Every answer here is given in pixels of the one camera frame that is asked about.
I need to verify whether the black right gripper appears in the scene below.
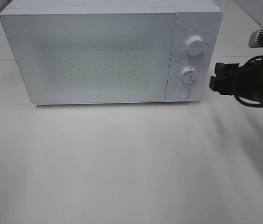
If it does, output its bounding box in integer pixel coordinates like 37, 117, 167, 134
209, 56, 263, 105

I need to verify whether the white microwave oven body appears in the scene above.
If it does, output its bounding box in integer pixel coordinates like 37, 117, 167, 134
0, 0, 222, 104

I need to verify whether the upper white round knob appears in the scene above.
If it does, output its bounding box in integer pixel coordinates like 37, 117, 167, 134
185, 34, 205, 56

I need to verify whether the white microwave door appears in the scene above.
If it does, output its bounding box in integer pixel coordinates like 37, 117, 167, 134
1, 14, 175, 105

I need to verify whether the round door release button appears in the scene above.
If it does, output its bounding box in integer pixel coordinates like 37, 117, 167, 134
176, 87, 191, 99

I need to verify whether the white timer knob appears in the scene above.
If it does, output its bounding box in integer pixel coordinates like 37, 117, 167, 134
180, 66, 197, 84

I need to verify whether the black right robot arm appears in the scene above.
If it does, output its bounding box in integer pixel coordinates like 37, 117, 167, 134
209, 56, 263, 108

